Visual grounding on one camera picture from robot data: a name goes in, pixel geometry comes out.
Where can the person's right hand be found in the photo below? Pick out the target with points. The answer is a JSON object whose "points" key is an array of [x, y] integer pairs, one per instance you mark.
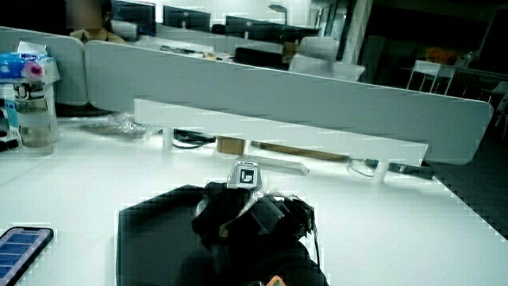
{"points": [[254, 222]]}

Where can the black plate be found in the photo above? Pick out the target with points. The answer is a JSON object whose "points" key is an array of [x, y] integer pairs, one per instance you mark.
{"points": [[155, 238]]}

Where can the person's right forearm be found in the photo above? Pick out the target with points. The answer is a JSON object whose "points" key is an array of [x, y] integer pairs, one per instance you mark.
{"points": [[278, 266]]}

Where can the flat silver bar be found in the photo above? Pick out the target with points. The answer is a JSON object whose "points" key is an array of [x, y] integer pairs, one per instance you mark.
{"points": [[282, 165]]}

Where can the small cardboard box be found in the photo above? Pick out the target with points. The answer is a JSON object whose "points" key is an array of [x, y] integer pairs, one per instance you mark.
{"points": [[230, 145]]}

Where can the wooden stick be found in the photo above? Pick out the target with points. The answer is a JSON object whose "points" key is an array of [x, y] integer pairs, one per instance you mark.
{"points": [[297, 151]]}

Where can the white desk riser shelf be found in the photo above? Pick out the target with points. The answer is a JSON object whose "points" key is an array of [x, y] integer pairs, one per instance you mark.
{"points": [[278, 133]]}

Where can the long grey divider panel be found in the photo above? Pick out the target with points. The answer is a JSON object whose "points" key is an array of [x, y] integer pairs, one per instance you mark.
{"points": [[278, 91]]}

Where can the clear plastic bag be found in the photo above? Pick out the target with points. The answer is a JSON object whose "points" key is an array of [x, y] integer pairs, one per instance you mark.
{"points": [[119, 124]]}

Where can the white box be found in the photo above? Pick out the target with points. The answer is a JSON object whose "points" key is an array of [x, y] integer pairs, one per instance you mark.
{"points": [[329, 63]]}

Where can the black computer monitor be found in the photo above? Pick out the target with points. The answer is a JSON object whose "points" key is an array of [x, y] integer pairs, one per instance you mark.
{"points": [[133, 14], [186, 18], [254, 28]]}

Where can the grey desk lamp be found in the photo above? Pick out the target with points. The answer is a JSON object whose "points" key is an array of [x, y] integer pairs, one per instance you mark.
{"points": [[279, 8]]}

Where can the white chair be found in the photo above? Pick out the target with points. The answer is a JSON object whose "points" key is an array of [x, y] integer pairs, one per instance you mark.
{"points": [[430, 71]]}

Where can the black smartphone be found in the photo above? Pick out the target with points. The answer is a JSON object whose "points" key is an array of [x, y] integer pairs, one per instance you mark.
{"points": [[21, 250]]}

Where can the clear plastic bottle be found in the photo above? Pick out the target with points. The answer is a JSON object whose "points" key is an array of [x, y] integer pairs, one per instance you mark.
{"points": [[35, 119]]}

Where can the short grey divider panel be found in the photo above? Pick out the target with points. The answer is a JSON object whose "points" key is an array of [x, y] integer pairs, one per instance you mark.
{"points": [[59, 67]]}

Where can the blue tissue pack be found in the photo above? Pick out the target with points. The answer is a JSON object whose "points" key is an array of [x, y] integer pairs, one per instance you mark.
{"points": [[24, 65]]}

